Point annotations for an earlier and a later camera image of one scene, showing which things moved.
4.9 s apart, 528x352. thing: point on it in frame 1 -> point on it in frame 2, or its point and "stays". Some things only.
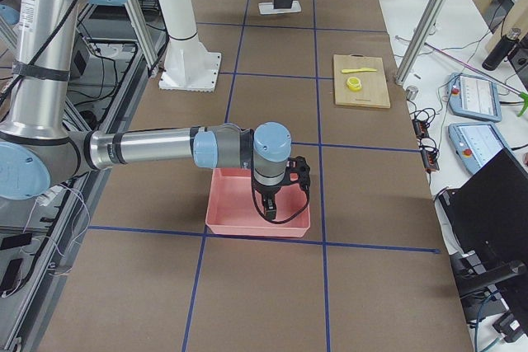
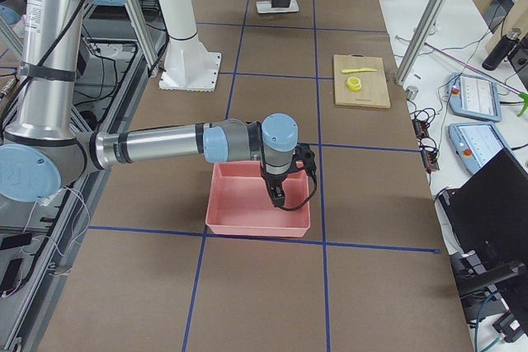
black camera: [298, 165] -> [305, 153]
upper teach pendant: [474, 97] stays
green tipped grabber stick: [522, 94] stays
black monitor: [486, 217] stays
